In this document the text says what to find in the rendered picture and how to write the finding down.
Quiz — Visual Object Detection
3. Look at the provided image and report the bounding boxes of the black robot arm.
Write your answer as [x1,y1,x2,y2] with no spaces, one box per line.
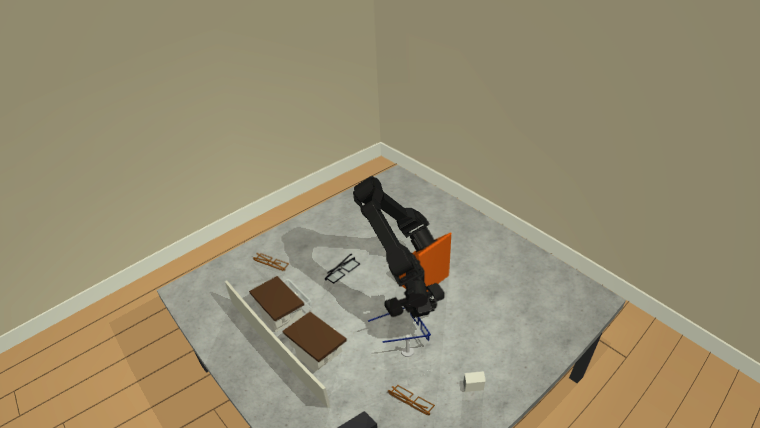
[353,176,437,317]

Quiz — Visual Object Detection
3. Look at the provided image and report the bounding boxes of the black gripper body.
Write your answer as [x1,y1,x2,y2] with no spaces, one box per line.
[384,283,444,317]

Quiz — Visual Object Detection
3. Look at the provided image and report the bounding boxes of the black glasses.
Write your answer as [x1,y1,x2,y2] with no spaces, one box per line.
[325,254,360,284]

